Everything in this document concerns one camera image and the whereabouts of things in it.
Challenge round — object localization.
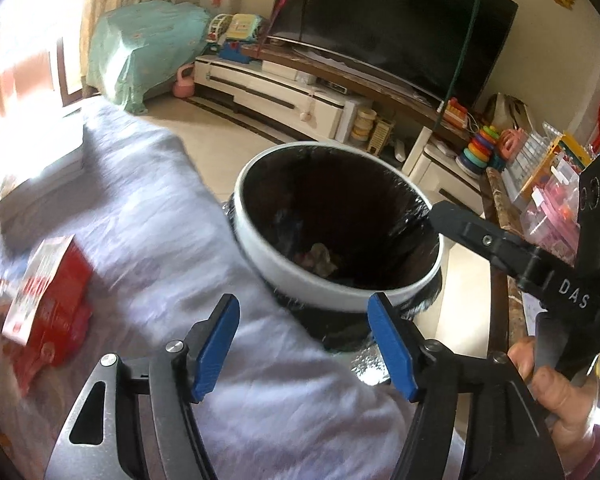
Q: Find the beige bag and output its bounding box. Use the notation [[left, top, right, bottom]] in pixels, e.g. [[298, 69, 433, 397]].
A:
[[482, 92, 531, 133]]

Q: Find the white bin with black liner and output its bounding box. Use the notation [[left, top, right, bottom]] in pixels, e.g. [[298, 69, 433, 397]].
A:
[[220, 141, 446, 356]]

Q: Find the brown marble counter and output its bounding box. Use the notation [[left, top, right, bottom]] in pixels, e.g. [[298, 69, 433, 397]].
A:
[[485, 167, 537, 351]]

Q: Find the yellow and green toy box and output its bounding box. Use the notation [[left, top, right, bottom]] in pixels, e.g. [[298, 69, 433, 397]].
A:
[[227, 13, 266, 42]]

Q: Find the white toy basket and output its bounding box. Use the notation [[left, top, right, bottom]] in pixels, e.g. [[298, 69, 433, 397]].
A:
[[207, 12, 231, 43]]

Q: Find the clear plastic storage box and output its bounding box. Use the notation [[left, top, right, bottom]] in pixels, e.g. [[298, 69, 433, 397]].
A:
[[507, 122, 581, 261]]

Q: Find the green pole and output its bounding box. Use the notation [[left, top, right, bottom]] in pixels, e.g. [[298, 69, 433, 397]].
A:
[[449, 0, 482, 107]]

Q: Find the person's right hand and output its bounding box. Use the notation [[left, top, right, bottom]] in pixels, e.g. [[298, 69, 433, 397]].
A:
[[507, 337, 600, 466]]

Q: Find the crumpled paper scrap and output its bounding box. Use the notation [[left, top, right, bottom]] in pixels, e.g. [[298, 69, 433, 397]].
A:
[[295, 242, 338, 276]]

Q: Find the yellow round container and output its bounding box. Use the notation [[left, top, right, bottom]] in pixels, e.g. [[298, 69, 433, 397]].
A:
[[352, 107, 376, 143]]

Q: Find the pink plastic toy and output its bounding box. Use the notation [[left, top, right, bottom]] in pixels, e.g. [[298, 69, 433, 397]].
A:
[[495, 129, 526, 161]]

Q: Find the stack of picture books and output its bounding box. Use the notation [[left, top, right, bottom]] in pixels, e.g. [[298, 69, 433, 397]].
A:
[[0, 125, 87, 211]]

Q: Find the rainbow stacking ring toy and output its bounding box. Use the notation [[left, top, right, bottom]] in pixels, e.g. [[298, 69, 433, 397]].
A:
[[455, 126, 501, 177]]

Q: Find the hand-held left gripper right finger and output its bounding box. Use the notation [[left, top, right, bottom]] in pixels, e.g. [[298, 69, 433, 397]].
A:
[[367, 292, 566, 480]]

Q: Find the red and white carton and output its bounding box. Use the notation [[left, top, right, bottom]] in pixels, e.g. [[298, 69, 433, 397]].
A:
[[2, 234, 95, 396]]

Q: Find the pink kettlebell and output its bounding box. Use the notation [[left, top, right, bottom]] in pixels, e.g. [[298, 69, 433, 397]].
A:
[[174, 64, 197, 98]]

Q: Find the pink pole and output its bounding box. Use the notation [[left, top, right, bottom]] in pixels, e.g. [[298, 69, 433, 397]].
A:
[[266, 0, 311, 45]]

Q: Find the wooden pull toy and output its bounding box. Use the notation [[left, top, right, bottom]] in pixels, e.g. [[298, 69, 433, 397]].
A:
[[440, 99, 468, 133]]

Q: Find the black flat television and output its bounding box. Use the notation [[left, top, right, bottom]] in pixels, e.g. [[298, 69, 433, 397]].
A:
[[267, 0, 520, 111]]

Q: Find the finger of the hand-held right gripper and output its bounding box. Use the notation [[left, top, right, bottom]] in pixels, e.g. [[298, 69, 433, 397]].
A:
[[427, 201, 546, 288]]

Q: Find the white and wood television cabinet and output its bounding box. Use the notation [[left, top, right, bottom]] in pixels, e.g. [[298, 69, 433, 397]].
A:
[[194, 42, 487, 211]]

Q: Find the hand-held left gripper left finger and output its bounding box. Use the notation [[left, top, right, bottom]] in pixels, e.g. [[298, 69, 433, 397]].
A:
[[45, 294, 241, 480]]

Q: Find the yellow flat box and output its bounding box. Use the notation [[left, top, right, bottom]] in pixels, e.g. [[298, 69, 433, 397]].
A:
[[517, 132, 593, 196]]

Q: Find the blue toy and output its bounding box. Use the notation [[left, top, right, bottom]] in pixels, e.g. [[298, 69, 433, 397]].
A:
[[217, 40, 253, 65]]

